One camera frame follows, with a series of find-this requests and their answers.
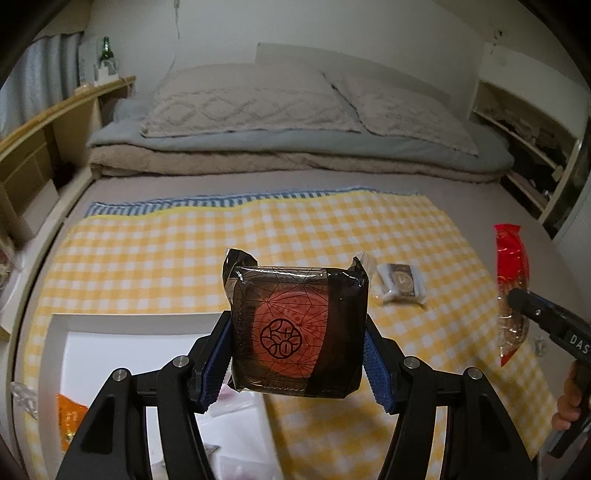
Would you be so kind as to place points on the white wall shelf unit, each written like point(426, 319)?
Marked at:
point(551, 165)

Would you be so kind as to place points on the black red round cake pack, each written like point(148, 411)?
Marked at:
point(297, 331)

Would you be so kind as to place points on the white cardboard tray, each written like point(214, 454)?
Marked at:
point(132, 372)

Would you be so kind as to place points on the grey curtain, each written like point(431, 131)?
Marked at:
point(46, 74)

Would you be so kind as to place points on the left beige pillow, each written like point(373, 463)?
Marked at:
point(246, 97)

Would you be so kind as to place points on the crumpled clear plastic wrapper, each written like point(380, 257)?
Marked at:
point(25, 398)

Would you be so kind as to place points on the green glass bottle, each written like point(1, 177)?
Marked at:
point(106, 53)

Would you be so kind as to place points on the grey blue duvet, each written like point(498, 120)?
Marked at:
point(492, 157)

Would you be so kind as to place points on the beige folded blanket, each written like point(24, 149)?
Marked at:
point(128, 160)

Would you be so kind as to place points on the yellow checkered cloth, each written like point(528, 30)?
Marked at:
point(170, 262)

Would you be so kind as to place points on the clear brown cookie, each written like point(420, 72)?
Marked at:
point(401, 283)

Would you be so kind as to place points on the right beige pillow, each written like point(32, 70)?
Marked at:
point(387, 110)

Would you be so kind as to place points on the wooden bedside shelf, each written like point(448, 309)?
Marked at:
point(67, 126)

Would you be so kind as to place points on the orange snack bar pack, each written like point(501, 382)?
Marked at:
point(70, 417)

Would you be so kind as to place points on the beige pillow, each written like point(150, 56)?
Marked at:
point(246, 97)
point(387, 110)

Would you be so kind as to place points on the person's right hand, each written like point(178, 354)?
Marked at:
point(568, 404)

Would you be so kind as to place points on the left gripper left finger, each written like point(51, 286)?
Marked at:
point(210, 356)

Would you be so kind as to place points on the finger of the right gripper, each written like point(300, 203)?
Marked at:
point(534, 307)

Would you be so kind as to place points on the small wooden drawer box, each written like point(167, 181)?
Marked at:
point(28, 193)

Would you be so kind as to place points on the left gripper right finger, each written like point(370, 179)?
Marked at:
point(382, 360)

